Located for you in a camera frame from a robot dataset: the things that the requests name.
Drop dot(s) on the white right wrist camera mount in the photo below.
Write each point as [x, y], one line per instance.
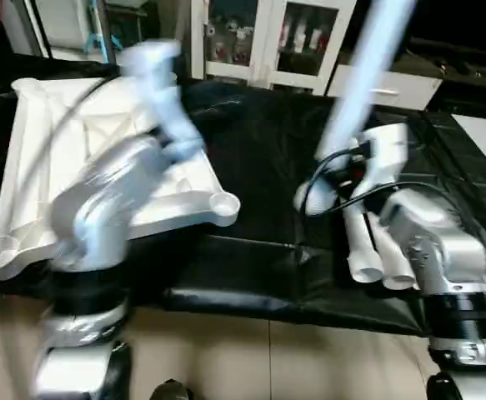
[384, 158]

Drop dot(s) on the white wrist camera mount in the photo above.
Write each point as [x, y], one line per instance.
[384, 158]
[163, 92]

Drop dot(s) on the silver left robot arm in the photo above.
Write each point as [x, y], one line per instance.
[101, 225]

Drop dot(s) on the white plastic table leg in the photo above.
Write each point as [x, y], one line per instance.
[368, 75]
[363, 250]
[397, 271]

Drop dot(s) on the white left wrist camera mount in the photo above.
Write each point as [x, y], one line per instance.
[163, 92]

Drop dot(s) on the white drawer unit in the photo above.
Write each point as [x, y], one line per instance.
[388, 87]

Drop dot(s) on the teal floor stand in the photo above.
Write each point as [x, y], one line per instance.
[105, 42]

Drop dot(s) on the white glass door cabinet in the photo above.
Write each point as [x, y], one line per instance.
[268, 42]

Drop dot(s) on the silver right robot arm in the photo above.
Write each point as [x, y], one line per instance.
[443, 250]

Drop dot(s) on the white plastic table top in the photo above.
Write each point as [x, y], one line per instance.
[34, 167]

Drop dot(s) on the black plastic mat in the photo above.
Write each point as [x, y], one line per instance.
[259, 167]

